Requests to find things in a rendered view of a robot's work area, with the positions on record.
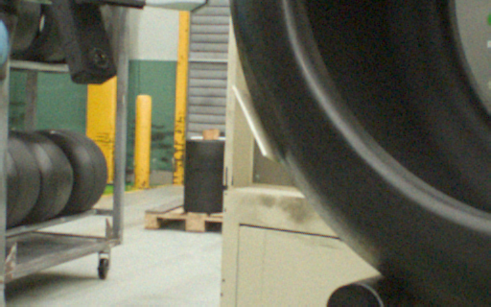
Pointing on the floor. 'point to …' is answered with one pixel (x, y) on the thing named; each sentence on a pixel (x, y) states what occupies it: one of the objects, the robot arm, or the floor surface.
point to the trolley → (56, 159)
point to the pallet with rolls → (197, 187)
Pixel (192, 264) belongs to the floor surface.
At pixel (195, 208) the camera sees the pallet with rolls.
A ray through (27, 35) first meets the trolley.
